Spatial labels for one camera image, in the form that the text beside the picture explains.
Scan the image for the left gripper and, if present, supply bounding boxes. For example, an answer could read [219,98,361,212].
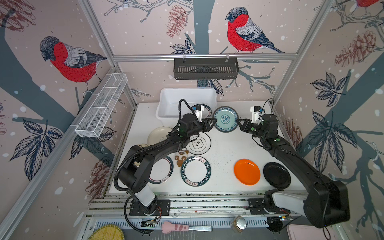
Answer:
[186,118,217,139]

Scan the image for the blue green patterned plate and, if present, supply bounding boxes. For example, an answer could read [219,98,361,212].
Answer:
[213,106,239,133]

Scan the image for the black plate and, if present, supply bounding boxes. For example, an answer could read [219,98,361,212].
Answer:
[263,162,292,190]

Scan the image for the white plate green rim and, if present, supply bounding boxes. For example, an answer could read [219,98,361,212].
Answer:
[192,104,213,119]
[148,157,174,185]

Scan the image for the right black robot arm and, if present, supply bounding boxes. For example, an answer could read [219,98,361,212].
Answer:
[236,114,350,228]

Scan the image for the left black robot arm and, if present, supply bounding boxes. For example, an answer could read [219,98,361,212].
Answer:
[114,114,217,215]

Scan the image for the white plastic bin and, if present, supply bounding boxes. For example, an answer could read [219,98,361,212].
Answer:
[156,88,217,128]

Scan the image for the white plate with flower outline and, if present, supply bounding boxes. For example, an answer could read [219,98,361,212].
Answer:
[186,132,212,156]

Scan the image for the orange plate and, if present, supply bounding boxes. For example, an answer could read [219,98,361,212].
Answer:
[234,159,261,186]

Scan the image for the white plate dark lettered rim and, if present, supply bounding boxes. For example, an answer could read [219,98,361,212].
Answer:
[181,156,212,187]

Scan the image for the cream round plate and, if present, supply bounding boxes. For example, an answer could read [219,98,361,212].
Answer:
[147,127,172,146]

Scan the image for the black hanging basket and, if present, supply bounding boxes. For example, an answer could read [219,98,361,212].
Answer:
[174,58,239,80]

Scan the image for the metal cup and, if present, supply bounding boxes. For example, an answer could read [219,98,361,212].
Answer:
[231,216,248,233]

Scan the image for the pink tray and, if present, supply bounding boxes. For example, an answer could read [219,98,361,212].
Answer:
[287,225,329,240]

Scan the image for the yellow woven mat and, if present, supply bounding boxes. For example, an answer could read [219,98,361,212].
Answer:
[88,225,125,240]

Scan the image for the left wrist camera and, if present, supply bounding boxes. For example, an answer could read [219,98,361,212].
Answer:
[192,105,205,122]

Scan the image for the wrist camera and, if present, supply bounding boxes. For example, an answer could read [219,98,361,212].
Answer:
[192,105,205,122]
[250,106,264,124]

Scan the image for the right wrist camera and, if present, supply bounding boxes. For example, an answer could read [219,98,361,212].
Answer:
[250,106,264,124]

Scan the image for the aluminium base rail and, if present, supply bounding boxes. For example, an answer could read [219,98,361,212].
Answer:
[85,193,264,219]

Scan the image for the pink handled scraper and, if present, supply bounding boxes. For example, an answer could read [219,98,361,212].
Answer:
[161,221,213,234]

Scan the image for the white wire mesh shelf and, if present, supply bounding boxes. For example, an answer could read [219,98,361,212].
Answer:
[75,73,128,138]

